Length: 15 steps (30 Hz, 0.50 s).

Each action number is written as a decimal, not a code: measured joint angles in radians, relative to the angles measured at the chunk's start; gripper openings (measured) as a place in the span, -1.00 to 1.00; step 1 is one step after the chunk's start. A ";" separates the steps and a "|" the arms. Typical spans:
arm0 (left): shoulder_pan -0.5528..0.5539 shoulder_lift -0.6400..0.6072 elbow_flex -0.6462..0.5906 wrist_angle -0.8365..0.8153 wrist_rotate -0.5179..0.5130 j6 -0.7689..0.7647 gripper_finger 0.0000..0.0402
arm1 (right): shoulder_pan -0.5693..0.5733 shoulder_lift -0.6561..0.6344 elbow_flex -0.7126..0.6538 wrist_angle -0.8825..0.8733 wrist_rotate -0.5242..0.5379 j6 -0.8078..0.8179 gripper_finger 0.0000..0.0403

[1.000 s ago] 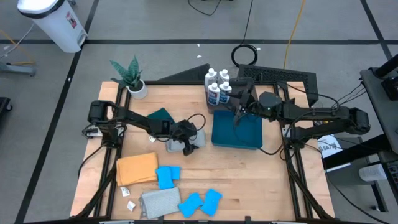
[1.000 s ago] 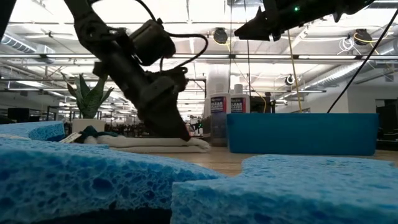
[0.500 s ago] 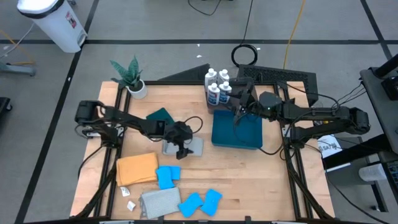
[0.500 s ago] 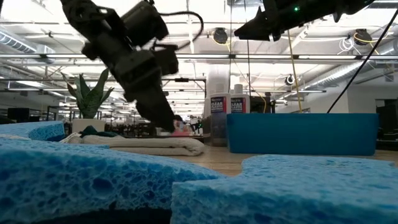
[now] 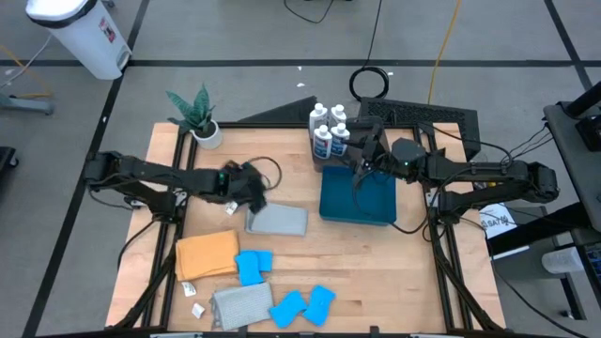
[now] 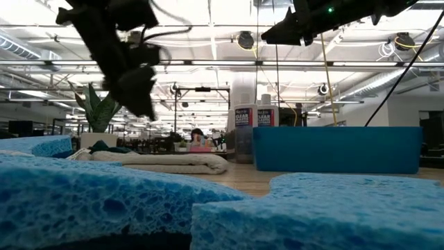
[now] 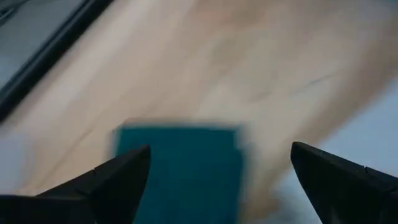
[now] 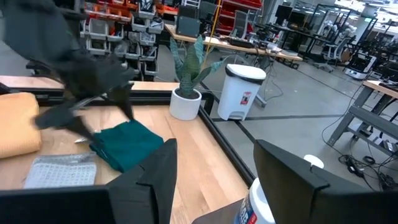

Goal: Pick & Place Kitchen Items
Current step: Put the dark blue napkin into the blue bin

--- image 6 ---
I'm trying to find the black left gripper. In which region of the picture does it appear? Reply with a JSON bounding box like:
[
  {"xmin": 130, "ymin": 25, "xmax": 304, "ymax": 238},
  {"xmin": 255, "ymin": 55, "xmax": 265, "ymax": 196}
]
[{"xmin": 103, "ymin": 0, "xmax": 162, "ymax": 121}]

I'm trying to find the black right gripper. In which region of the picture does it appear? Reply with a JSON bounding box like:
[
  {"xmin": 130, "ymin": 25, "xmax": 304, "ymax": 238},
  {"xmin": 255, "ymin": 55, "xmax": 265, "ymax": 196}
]
[{"xmin": 260, "ymin": 0, "xmax": 351, "ymax": 46}]

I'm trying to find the dark green cloth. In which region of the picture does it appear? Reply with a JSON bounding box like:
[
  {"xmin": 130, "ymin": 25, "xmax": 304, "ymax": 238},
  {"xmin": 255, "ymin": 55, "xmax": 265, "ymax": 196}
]
[{"xmin": 87, "ymin": 140, "xmax": 133, "ymax": 155}]

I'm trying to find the grey waffle towel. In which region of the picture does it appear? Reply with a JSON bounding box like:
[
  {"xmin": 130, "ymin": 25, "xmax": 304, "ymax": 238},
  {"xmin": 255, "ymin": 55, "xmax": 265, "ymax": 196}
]
[{"xmin": 67, "ymin": 148, "xmax": 230, "ymax": 175}]

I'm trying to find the blue cellulose sponge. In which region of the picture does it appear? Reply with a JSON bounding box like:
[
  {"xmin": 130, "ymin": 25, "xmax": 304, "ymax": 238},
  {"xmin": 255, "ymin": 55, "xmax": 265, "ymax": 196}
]
[
  {"xmin": 0, "ymin": 135, "xmax": 73, "ymax": 158},
  {"xmin": 0, "ymin": 153, "xmax": 251, "ymax": 250},
  {"xmin": 189, "ymin": 172, "xmax": 444, "ymax": 250}
]

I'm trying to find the green plant in white pot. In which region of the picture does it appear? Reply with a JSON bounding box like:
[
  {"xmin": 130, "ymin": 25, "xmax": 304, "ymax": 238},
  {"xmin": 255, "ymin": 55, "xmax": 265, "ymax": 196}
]
[{"xmin": 67, "ymin": 81, "xmax": 122, "ymax": 150}]

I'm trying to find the white building column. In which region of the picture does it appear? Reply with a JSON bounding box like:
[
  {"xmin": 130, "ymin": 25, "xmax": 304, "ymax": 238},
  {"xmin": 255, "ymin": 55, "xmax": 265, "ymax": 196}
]
[{"xmin": 230, "ymin": 80, "xmax": 257, "ymax": 105}]

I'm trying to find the person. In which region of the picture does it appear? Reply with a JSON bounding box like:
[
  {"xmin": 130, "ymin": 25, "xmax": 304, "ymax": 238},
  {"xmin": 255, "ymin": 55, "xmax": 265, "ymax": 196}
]
[{"xmin": 189, "ymin": 127, "xmax": 206, "ymax": 149}]

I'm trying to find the black equipment box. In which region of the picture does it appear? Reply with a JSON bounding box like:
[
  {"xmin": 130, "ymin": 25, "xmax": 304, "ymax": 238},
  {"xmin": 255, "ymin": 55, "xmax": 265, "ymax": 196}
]
[{"xmin": 278, "ymin": 106, "xmax": 303, "ymax": 128}]

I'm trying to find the brown two-compartment tray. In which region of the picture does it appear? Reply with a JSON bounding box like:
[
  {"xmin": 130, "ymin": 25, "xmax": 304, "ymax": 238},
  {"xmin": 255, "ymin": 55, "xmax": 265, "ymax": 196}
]
[{"xmin": 225, "ymin": 127, "xmax": 256, "ymax": 164}]

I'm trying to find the blue plastic bin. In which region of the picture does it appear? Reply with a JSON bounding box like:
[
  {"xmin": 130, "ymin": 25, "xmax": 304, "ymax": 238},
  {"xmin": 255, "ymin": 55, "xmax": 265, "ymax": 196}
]
[{"xmin": 252, "ymin": 126, "xmax": 423, "ymax": 175}]

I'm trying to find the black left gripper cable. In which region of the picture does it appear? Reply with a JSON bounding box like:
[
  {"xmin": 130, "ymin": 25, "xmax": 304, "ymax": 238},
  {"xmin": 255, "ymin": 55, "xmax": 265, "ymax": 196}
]
[{"xmin": 142, "ymin": 0, "xmax": 194, "ymax": 42}]

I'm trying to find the black distant rig frame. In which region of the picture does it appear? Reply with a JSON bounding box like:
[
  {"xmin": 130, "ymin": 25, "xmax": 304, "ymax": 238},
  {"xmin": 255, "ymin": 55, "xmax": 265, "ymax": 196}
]
[{"xmin": 173, "ymin": 87, "xmax": 232, "ymax": 133}]

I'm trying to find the yellow power cord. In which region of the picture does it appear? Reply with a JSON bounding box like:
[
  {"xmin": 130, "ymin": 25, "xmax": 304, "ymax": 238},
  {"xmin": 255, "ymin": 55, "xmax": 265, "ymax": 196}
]
[{"xmin": 318, "ymin": 33, "xmax": 339, "ymax": 126}]

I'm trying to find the silver air duct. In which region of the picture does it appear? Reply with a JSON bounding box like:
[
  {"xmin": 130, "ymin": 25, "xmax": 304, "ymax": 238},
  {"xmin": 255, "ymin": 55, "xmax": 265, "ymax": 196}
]
[
  {"xmin": 0, "ymin": 33, "xmax": 62, "ymax": 70},
  {"xmin": 341, "ymin": 44, "xmax": 444, "ymax": 100}
]

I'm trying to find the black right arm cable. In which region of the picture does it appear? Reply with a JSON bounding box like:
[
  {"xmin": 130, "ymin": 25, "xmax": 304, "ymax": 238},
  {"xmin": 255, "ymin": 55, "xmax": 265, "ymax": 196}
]
[{"xmin": 364, "ymin": 10, "xmax": 444, "ymax": 128}]

